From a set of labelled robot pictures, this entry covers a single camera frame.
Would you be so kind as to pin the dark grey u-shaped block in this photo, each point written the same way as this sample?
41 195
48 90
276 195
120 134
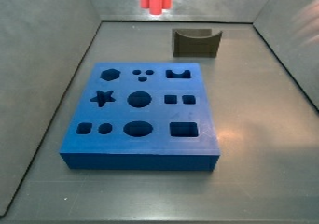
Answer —
194 42

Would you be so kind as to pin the blue shape sorter block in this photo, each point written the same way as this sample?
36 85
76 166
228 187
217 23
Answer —
142 119

